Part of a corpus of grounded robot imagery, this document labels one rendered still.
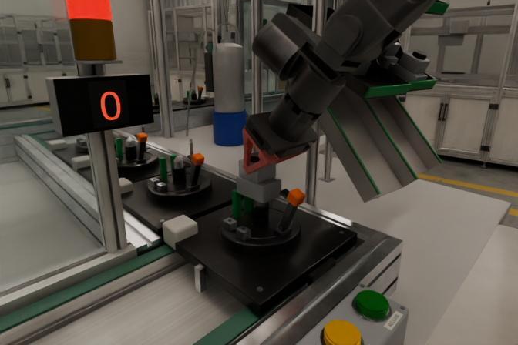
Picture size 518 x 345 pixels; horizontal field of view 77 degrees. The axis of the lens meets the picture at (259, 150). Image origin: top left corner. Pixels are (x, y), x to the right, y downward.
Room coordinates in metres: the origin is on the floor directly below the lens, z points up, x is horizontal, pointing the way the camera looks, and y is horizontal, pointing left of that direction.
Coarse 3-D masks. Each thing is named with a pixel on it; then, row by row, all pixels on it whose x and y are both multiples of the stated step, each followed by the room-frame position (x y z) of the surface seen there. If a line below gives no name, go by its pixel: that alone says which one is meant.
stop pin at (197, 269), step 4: (200, 264) 0.42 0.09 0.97; (196, 268) 0.41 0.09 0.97; (200, 268) 0.41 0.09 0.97; (204, 268) 0.41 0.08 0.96; (196, 272) 0.41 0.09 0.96; (200, 272) 0.41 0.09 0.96; (204, 272) 0.41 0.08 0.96; (196, 276) 0.41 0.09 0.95; (200, 276) 0.41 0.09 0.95; (204, 276) 0.41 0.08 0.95; (196, 280) 0.41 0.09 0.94; (200, 280) 0.41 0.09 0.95; (204, 280) 0.41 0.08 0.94; (196, 284) 0.41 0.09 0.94; (200, 284) 0.40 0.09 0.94; (204, 284) 0.41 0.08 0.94; (196, 288) 0.41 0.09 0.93; (200, 288) 0.40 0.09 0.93; (204, 288) 0.41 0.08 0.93; (200, 292) 0.40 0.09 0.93
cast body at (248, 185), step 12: (252, 156) 0.49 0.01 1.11; (240, 168) 0.50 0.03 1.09; (264, 168) 0.48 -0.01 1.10; (240, 180) 0.50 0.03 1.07; (252, 180) 0.48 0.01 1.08; (264, 180) 0.49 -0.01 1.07; (276, 180) 0.49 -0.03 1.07; (240, 192) 0.50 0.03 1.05; (252, 192) 0.48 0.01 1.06; (264, 192) 0.47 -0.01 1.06; (276, 192) 0.49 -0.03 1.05
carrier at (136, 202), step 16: (192, 144) 0.74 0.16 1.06; (160, 160) 0.70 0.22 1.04; (176, 160) 0.67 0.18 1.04; (160, 176) 0.70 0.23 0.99; (176, 176) 0.67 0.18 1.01; (208, 176) 0.72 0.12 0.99; (128, 192) 0.67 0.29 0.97; (144, 192) 0.67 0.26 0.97; (160, 192) 0.62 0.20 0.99; (176, 192) 0.63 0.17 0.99; (192, 192) 0.63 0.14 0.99; (208, 192) 0.66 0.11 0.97; (224, 192) 0.67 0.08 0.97; (128, 208) 0.60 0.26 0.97; (144, 208) 0.59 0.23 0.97; (160, 208) 0.59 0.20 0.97; (176, 208) 0.59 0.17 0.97; (192, 208) 0.59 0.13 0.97; (208, 208) 0.59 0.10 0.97; (160, 224) 0.53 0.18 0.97
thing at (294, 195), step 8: (280, 192) 0.46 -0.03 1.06; (288, 192) 0.46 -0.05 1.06; (296, 192) 0.45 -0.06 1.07; (288, 200) 0.44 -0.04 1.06; (296, 200) 0.43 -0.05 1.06; (288, 208) 0.45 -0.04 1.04; (296, 208) 0.45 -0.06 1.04; (288, 216) 0.45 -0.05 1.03; (280, 224) 0.46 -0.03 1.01; (288, 224) 0.46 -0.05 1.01
